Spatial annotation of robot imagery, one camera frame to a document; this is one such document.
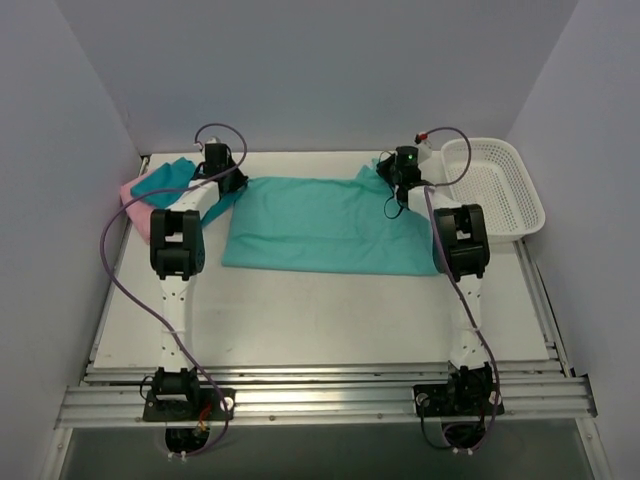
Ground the mint green t shirt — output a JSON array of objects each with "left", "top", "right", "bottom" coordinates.
[{"left": 221, "top": 163, "right": 438, "bottom": 277}]

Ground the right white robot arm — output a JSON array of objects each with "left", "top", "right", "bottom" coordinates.
[{"left": 376, "top": 146, "right": 493, "bottom": 381}]

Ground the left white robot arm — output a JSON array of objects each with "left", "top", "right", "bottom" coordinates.
[{"left": 149, "top": 139, "right": 248, "bottom": 419}]

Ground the folded teal t shirt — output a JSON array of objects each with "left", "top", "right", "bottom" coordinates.
[{"left": 132, "top": 157, "right": 196, "bottom": 210}]

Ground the white perforated plastic basket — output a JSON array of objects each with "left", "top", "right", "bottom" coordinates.
[{"left": 441, "top": 138, "right": 546, "bottom": 243}]

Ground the folded pink t shirt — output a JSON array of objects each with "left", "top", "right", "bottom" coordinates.
[{"left": 119, "top": 171, "right": 153, "bottom": 245}]

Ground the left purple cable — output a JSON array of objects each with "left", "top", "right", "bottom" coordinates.
[{"left": 101, "top": 123, "right": 249, "bottom": 457}]

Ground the purple cable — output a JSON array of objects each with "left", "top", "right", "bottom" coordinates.
[
  {"left": 101, "top": 123, "right": 249, "bottom": 457},
  {"left": 417, "top": 126, "right": 501, "bottom": 451}
]

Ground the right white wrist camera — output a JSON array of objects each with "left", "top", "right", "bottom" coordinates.
[{"left": 414, "top": 132, "right": 433, "bottom": 164}]

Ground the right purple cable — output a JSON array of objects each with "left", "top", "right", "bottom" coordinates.
[{"left": 417, "top": 126, "right": 501, "bottom": 451}]

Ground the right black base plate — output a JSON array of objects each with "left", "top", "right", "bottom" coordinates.
[{"left": 412, "top": 384, "right": 496, "bottom": 417}]

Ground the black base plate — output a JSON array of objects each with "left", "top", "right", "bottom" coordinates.
[
  {"left": 412, "top": 384, "right": 496, "bottom": 417},
  {"left": 142, "top": 388, "right": 236, "bottom": 423}
]

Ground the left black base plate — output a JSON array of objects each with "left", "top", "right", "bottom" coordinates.
[{"left": 142, "top": 388, "right": 236, "bottom": 423}]

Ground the aluminium frame rail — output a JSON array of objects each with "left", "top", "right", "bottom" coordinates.
[{"left": 54, "top": 149, "right": 599, "bottom": 431}]

